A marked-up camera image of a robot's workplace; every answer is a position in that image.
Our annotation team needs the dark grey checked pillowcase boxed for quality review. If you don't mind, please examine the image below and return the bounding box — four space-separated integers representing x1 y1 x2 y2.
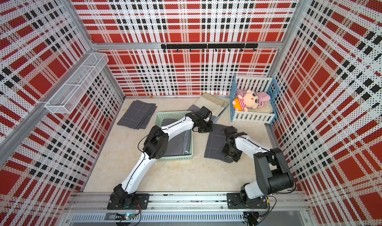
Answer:
204 124 233 163
117 100 157 130

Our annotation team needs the beige and grey pillowcase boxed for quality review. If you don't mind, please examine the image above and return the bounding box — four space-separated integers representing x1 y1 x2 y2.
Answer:
188 93 229 123

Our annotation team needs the plain grey pillowcase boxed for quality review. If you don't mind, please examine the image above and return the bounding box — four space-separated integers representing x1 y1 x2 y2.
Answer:
164 130 192 157

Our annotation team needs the green perforated plastic basket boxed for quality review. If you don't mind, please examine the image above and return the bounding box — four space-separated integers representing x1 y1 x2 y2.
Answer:
155 111 194 161

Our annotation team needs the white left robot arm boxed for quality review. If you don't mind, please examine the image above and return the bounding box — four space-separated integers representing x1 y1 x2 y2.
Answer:
109 107 213 207

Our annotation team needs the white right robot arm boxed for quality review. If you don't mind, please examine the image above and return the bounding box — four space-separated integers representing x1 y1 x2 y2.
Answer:
222 127 295 201

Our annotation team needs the pink plush doll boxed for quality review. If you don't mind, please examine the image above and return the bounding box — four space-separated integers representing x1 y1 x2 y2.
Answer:
231 89 271 112

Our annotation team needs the blue white toy crib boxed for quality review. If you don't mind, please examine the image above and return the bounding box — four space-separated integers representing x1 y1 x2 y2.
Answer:
229 75 280 125

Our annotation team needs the cream fluffy crib mattress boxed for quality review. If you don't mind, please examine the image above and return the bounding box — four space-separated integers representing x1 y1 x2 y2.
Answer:
235 89 273 113

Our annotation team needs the small green circuit board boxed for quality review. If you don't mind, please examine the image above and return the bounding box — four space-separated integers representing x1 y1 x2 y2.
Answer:
115 213 136 221

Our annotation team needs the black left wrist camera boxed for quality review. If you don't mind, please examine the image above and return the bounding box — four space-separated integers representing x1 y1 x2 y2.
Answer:
196 106 212 121

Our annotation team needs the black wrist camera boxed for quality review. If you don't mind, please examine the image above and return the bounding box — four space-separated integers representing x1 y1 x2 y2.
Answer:
223 126 237 136
196 106 212 121

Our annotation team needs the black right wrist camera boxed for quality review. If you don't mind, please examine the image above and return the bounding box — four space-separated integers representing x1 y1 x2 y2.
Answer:
223 126 237 136

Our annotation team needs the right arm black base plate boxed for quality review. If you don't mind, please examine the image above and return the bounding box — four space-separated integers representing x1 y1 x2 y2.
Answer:
226 193 268 210

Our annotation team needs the black wall hook rail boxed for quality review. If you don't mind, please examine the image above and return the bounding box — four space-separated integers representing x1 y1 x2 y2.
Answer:
161 43 259 51

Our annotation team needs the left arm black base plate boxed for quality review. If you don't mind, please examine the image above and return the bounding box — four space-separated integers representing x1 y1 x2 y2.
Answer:
107 193 150 210

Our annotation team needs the white wire mesh shelf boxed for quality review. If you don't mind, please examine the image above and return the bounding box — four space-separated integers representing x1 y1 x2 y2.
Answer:
45 52 108 114

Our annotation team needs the aluminium front rail frame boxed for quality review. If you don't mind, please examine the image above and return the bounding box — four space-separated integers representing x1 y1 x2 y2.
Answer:
59 191 317 226

